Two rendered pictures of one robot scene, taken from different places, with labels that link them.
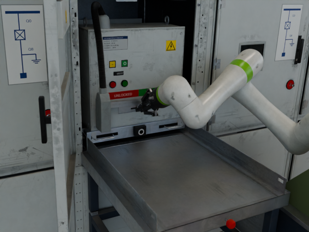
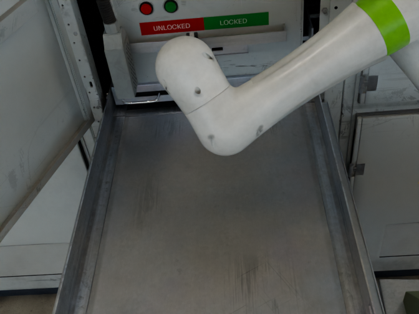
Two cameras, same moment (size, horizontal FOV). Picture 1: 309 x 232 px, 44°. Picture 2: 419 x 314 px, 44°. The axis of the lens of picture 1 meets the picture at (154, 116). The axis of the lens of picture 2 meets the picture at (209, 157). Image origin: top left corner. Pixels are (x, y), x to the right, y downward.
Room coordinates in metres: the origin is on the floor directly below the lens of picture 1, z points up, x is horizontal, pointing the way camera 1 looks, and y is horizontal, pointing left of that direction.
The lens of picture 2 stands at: (0.81, -0.54, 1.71)
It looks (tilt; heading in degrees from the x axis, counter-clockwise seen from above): 43 degrees down; 34
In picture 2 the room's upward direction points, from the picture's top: 7 degrees counter-clockwise
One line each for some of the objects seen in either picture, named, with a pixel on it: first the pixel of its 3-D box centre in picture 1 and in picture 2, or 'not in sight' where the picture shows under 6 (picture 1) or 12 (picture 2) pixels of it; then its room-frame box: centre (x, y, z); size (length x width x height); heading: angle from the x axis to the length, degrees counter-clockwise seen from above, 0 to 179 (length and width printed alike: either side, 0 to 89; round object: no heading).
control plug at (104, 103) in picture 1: (103, 111); (121, 61); (1.63, 0.23, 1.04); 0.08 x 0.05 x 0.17; 28
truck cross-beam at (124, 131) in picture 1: (136, 128); (211, 83); (1.81, 0.09, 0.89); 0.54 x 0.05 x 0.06; 118
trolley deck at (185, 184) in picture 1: (176, 176); (214, 210); (1.46, -0.10, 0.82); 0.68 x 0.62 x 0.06; 28
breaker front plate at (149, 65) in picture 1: (139, 80); (201, 0); (1.79, 0.08, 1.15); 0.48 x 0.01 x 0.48; 118
